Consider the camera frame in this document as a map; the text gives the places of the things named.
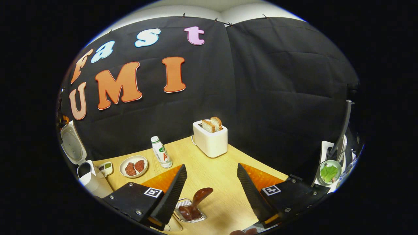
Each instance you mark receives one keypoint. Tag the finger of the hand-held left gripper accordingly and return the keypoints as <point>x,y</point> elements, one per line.
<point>65,119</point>

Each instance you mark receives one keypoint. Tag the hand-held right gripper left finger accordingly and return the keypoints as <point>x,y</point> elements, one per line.
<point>171,192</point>

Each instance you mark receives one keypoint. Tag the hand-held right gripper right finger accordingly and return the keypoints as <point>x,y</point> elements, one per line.
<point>253,195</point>

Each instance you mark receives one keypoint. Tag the brown wooden spoon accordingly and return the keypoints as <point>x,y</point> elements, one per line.
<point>197,199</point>

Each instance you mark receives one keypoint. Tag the white rice cooker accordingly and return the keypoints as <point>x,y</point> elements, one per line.
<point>94,184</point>

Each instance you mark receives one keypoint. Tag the clear rice container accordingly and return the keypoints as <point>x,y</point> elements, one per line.
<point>174,226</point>

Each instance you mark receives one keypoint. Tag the white drink bottle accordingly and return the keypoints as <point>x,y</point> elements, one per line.
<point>162,155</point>

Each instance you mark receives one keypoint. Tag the white round plate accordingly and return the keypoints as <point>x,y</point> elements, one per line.
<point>145,161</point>

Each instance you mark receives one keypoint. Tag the red meat piece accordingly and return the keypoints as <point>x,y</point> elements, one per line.
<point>139,165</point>
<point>130,169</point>

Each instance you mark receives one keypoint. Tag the white divided seasoning dish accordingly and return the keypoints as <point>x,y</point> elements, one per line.
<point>106,168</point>

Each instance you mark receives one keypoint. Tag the white toaster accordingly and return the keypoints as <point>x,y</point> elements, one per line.
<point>212,143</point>

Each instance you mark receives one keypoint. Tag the bread slice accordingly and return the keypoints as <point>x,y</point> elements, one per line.
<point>207,126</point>
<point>217,122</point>

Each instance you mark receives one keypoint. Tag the bowl of green vegetables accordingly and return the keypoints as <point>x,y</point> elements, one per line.
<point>329,173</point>

